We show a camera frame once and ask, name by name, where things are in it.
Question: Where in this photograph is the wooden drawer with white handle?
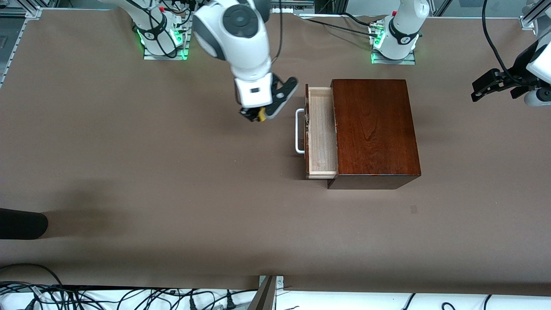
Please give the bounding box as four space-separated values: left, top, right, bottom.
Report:
295 84 338 179

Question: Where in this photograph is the dark wooden drawer cabinet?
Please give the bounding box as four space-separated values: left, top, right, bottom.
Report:
327 79 422 190

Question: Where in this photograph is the brown table cover sheet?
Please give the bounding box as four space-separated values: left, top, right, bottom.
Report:
0 8 551 298

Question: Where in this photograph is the grey device box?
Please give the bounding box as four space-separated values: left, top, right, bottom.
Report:
271 0 316 14

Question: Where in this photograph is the black rounded object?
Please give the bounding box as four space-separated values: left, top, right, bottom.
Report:
0 208 49 240

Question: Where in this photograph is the aluminium frame bracket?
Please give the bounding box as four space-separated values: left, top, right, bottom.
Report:
520 2 551 31

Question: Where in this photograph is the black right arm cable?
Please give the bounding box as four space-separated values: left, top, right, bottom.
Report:
142 0 285 65

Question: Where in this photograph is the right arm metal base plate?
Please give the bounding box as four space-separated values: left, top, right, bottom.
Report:
143 11 191 61

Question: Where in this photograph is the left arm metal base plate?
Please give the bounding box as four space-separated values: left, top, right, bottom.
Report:
371 48 416 66

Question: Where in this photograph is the long black base cable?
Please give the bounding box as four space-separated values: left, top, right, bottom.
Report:
306 18 379 38

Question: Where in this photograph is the short black base cable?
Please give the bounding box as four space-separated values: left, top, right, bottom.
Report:
342 12 381 27

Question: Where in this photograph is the small metal bracket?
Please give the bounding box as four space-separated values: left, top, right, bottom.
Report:
258 276 285 298

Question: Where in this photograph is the dark metal post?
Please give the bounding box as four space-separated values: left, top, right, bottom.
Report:
248 276 277 310

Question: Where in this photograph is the aluminium frame rail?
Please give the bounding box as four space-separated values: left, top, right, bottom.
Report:
0 6 42 89

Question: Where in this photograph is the black arched cable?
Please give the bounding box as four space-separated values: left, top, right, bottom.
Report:
0 263 64 288

